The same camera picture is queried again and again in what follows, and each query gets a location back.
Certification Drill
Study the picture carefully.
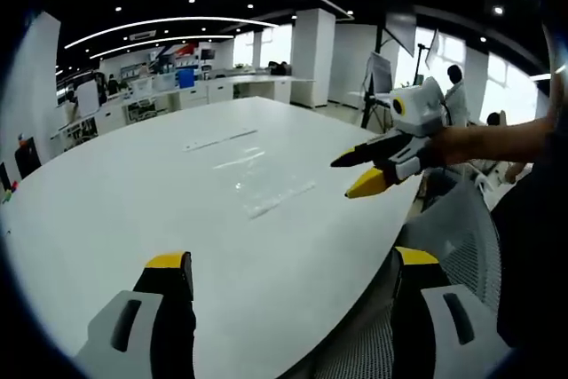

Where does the clear resealable bag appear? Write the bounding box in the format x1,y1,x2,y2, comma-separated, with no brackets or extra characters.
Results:
211,146,319,221

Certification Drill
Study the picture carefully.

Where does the person's dark clothing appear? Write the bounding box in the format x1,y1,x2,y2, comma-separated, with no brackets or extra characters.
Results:
490,128,568,353

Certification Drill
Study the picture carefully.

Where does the black office chair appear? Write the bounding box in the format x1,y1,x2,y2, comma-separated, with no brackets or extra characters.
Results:
14,136,43,179

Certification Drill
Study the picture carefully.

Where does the white square pillar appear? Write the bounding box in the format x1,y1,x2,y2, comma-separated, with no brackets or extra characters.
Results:
289,8,337,109

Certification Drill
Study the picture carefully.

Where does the person's right hand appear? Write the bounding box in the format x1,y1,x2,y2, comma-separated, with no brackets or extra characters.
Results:
426,125,472,168

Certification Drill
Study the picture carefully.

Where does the hanging dark monitor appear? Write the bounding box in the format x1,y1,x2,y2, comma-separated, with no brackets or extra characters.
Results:
383,2,419,59

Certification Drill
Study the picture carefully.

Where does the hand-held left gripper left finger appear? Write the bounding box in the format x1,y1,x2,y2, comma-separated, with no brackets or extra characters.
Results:
72,250,197,379

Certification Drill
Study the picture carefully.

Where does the white office desk row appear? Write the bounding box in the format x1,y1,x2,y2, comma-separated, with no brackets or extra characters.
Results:
57,73,317,140

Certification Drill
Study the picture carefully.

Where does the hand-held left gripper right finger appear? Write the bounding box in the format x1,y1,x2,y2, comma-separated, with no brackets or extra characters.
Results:
391,245,512,379

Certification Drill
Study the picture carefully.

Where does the whiteboard on stand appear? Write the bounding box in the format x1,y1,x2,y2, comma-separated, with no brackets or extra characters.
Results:
359,51,396,130

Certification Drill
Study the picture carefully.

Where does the grey mesh office chair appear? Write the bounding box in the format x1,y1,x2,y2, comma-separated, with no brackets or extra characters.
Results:
310,177,503,379

